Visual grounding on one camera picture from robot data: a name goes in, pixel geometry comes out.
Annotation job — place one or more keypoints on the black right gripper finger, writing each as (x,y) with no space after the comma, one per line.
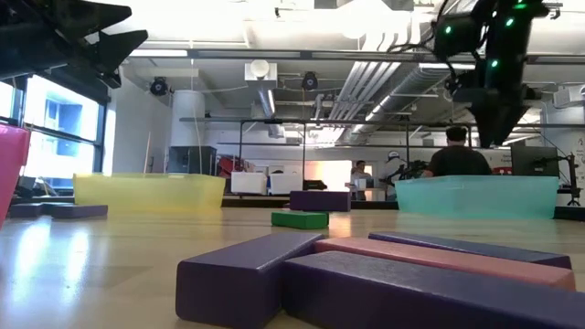
(508,119)
(488,123)

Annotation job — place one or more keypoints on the white ceiling vent unit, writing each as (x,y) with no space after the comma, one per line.
(259,71)

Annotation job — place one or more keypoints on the silver ceiling duct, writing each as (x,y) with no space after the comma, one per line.
(365,96)

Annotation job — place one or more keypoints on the white storage box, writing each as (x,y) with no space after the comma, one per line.
(248,183)
(285,183)

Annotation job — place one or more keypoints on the green wooden block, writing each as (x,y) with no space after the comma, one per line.
(299,220)

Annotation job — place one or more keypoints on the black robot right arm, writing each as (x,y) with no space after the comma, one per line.
(512,41)

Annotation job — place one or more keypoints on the black background robot arm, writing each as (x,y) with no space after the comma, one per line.
(411,170)

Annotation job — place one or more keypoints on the person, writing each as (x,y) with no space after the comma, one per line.
(457,160)
(392,169)
(359,176)

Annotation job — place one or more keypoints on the teal translucent plastic bin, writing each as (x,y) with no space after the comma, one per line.
(475,198)

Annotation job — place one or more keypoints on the pink wooden block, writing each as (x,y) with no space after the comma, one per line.
(457,262)

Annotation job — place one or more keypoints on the yellow translucent plastic bin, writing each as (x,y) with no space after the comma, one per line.
(146,192)

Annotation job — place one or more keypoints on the black background rig frame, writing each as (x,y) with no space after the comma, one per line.
(343,122)

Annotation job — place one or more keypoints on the black monitor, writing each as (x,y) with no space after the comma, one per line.
(535,162)

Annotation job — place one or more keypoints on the large window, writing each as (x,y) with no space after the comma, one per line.
(59,137)

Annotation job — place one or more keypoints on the grey overhead crossbar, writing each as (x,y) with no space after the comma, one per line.
(251,54)

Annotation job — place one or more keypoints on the red background object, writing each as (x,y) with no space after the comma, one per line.
(226,166)

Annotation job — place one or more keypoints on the black round ceiling fixture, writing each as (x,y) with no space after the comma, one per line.
(309,81)
(158,87)

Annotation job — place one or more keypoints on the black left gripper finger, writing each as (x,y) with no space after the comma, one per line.
(98,16)
(116,50)

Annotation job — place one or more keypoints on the pink-red plastic bin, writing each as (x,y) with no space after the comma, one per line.
(11,169)

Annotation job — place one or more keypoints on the black cabinet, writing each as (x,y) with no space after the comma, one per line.
(192,160)

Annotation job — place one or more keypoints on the black metal table frame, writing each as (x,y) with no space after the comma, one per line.
(256,202)

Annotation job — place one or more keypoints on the purple wooden block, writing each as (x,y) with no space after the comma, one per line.
(411,297)
(320,201)
(27,210)
(480,249)
(80,211)
(237,283)

